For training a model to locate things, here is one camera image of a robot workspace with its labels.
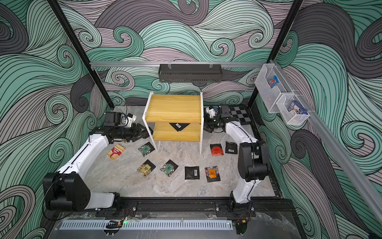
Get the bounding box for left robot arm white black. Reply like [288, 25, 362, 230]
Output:
[42, 123, 153, 212]

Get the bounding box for blue red item in bin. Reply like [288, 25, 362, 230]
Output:
[268, 75, 280, 89]

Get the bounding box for checkerboard calibration mat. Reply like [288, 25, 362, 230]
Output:
[229, 106, 251, 125]

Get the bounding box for green jasmine tea bag top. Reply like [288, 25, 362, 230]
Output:
[160, 160, 179, 177]

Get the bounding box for black orange tea bag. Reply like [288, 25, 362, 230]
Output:
[205, 166, 221, 183]

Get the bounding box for blue white packet in bin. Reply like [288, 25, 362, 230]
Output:
[288, 100, 308, 115]

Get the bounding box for green jasmine tea bag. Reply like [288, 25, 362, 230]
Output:
[138, 142, 155, 157]
[160, 160, 179, 177]

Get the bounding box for aluminium wall rail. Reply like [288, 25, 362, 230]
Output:
[270, 60, 382, 223]
[90, 61, 265, 68]

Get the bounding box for clear wall bin upper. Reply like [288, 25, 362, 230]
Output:
[255, 64, 287, 113]

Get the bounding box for clear wall bin lower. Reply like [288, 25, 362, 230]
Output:
[276, 93, 310, 126]

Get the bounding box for red tea bag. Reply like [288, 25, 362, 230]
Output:
[210, 143, 224, 156]

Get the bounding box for yellow oolong tea bag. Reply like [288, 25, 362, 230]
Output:
[137, 160, 156, 177]

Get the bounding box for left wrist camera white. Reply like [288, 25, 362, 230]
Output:
[121, 113, 136, 127]

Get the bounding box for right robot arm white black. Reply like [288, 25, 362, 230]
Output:
[205, 118, 269, 214]

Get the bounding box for aluminium wall rail back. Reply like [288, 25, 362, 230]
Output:
[90, 61, 265, 68]

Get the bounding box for black tea bag barcode top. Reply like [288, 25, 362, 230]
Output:
[185, 166, 200, 180]

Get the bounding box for black wall tray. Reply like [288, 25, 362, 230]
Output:
[158, 64, 223, 83]

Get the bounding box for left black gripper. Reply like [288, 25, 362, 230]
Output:
[115, 124, 150, 142]

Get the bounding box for red yellow small box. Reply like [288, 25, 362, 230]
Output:
[107, 144, 125, 160]

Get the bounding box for aluminium wall rail right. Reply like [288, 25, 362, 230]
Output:
[270, 60, 382, 223]

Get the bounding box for clear wall bin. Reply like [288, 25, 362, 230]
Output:
[276, 93, 310, 126]
[255, 64, 287, 113]

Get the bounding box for white slotted cable duct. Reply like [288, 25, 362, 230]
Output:
[59, 220, 233, 231]

